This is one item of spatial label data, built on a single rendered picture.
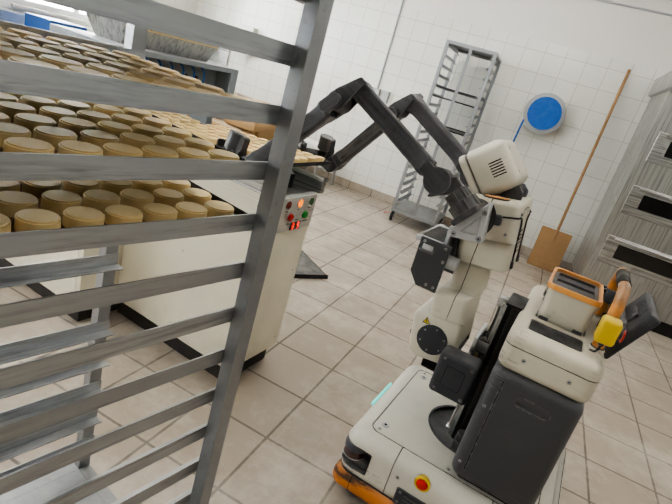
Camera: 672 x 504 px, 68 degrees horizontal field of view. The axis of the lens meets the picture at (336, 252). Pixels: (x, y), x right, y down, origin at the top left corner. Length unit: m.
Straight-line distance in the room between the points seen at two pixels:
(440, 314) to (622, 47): 4.46
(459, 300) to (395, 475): 0.58
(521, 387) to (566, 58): 4.58
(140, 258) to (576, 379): 1.74
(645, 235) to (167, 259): 3.82
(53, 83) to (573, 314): 1.37
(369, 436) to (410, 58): 4.83
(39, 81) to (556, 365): 1.28
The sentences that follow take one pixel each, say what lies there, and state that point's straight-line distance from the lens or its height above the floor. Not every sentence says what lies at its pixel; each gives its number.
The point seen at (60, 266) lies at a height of 0.78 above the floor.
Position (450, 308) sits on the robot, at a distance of 1.64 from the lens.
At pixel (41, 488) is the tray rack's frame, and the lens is 1.60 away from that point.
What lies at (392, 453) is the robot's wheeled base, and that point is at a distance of 1.71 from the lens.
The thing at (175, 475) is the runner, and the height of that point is 0.52.
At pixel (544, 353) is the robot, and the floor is 0.79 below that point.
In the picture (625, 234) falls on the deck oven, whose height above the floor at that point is 0.70.
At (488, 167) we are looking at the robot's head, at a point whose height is 1.18.
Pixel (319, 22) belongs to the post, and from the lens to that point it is 0.79.
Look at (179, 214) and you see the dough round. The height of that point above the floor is 1.05.
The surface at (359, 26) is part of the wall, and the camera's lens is 6.23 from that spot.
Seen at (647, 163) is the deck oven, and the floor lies 1.29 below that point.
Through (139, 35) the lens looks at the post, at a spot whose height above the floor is 1.27.
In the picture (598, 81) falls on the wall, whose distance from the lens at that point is 5.74.
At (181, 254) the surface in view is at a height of 0.46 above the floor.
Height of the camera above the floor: 1.33
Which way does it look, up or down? 20 degrees down
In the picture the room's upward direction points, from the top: 17 degrees clockwise
